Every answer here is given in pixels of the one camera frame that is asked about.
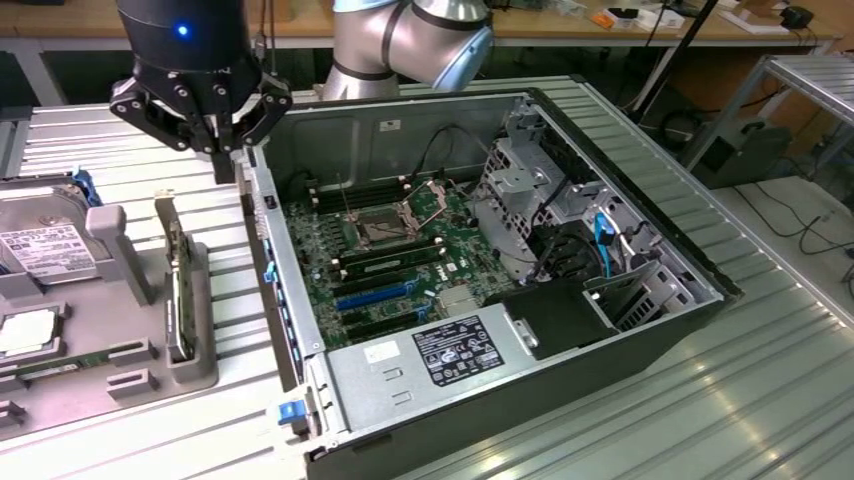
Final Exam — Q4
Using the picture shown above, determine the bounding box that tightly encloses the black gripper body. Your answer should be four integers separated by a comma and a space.
116, 0, 267, 127

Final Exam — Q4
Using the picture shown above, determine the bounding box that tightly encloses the black NVIDIA graphics card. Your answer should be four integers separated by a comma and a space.
152, 188, 206, 364

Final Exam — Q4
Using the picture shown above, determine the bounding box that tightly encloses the thin metal locking lever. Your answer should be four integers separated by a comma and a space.
337, 171, 357, 222

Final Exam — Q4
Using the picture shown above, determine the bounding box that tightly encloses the CPU socket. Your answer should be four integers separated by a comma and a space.
350, 203, 429, 251

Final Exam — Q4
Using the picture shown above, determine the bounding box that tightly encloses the silver hard disk drive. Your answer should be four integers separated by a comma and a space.
0, 179, 103, 287

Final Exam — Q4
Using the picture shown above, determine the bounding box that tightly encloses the metal socket cover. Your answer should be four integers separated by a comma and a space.
397, 178, 463, 235

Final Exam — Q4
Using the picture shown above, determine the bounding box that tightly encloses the green RAM stick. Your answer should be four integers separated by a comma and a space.
0, 349, 116, 382
341, 243, 447, 277

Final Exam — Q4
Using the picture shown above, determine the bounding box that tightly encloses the long black expansion slot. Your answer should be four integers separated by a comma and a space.
343, 312, 422, 345
331, 274, 402, 300

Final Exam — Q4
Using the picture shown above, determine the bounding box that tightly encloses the silver metal disk bay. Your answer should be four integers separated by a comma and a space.
474, 134, 606, 274

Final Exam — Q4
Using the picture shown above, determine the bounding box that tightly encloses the green motherboard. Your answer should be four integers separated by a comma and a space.
283, 177, 530, 349

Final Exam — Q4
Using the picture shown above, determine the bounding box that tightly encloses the blue expansion slot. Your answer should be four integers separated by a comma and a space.
335, 282, 410, 311

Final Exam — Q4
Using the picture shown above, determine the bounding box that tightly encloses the grey parts rack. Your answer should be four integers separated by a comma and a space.
0, 203, 222, 437

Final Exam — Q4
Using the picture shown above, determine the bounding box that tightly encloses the silver chipset heatsink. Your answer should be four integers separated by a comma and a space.
437, 287, 481, 310

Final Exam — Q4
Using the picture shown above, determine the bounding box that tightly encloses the silver CPU chip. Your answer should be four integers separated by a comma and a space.
0, 308, 60, 355

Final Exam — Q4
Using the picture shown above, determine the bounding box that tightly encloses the orange white small box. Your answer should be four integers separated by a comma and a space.
590, 7, 642, 30

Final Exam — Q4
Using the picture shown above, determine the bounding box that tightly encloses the grey power supply unit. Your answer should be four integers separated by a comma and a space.
322, 301, 543, 437

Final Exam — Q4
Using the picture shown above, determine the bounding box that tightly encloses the white flat box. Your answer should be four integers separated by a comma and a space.
633, 9, 687, 30

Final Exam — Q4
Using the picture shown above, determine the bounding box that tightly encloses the black tripod pole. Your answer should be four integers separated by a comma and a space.
630, 0, 722, 119

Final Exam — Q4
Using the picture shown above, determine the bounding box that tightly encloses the black floor device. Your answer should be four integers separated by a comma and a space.
690, 119, 794, 190

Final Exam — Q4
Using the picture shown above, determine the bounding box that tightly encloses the white paper stack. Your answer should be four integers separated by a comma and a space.
717, 7, 793, 35

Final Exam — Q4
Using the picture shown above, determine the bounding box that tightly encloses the open black PC case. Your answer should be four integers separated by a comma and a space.
236, 87, 744, 480

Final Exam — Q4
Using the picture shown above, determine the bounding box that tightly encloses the black power adapter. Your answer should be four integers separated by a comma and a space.
780, 5, 813, 30

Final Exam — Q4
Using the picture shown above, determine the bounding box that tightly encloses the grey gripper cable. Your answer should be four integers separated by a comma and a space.
251, 0, 277, 76

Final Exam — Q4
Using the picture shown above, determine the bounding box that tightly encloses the blue disk bracket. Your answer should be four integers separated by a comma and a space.
68, 168, 103, 209

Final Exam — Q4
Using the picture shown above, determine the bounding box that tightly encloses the grey metal frame rail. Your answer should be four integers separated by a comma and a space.
0, 105, 34, 180

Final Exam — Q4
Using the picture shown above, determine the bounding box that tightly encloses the black looped wire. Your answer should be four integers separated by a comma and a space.
407, 124, 499, 182

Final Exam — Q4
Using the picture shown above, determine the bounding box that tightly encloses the black disk wire bundle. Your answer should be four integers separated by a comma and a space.
530, 219, 606, 287

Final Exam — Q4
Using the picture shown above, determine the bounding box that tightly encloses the blue flat disk wire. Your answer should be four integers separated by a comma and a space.
590, 211, 617, 281

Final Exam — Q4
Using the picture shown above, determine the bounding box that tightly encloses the black coiled floor cable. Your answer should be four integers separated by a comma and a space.
657, 107, 700, 149

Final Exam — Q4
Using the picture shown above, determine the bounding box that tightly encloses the aluminium frame table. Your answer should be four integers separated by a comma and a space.
683, 52, 854, 176

